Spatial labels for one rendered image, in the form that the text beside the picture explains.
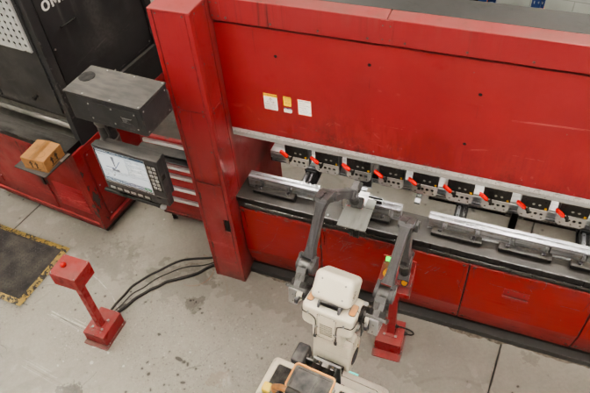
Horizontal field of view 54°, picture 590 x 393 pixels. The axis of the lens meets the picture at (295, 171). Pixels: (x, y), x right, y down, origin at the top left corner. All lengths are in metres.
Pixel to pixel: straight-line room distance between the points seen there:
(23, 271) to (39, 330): 0.61
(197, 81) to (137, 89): 0.32
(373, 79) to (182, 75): 1.04
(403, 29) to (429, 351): 2.32
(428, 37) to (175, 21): 1.26
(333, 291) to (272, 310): 1.59
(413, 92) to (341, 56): 0.41
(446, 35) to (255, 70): 1.09
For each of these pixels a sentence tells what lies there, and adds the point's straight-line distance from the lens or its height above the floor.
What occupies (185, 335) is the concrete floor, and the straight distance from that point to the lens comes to 4.41.
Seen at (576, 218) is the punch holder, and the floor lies 1.25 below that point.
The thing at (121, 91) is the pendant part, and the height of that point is 1.95.
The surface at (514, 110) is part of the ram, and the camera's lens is 3.02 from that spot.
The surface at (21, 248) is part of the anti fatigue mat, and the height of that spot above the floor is 0.01.
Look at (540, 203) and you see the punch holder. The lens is 3.42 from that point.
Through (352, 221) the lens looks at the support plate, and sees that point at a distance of 3.56.
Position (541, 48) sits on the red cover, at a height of 2.26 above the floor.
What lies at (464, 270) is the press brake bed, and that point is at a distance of 3.79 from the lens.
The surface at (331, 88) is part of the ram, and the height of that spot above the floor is 1.83.
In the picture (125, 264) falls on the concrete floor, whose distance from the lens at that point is 4.92.
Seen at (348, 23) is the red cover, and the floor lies 2.25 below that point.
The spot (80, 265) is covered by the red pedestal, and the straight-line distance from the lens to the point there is 3.97.
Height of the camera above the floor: 3.71
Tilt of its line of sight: 44 degrees down
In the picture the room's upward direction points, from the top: 5 degrees counter-clockwise
